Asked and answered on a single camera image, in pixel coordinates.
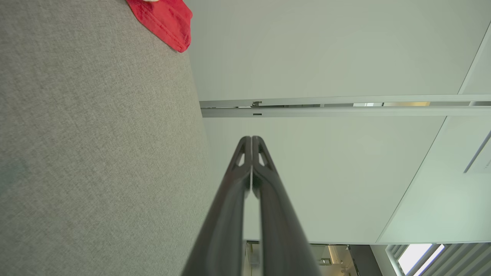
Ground aluminium partition rail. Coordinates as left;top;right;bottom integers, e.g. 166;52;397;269
199;94;491;118

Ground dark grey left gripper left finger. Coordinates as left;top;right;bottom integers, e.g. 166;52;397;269
181;136;252;276

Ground red shirt with white collar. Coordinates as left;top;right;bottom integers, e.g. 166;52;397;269
126;0;193;53

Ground grey window blinds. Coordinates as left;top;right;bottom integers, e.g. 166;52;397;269
386;243;491;276

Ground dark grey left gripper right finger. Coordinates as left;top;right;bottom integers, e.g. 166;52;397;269
251;136;322;276

